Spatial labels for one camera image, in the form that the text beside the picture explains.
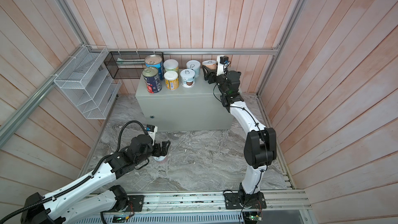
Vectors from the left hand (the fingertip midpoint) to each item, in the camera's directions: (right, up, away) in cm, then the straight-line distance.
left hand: (162, 145), depth 78 cm
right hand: (+23, +42, 0) cm, 48 cm away
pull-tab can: (-2, -9, +4) cm, 10 cm away
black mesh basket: (-29, +49, +26) cm, 63 cm away
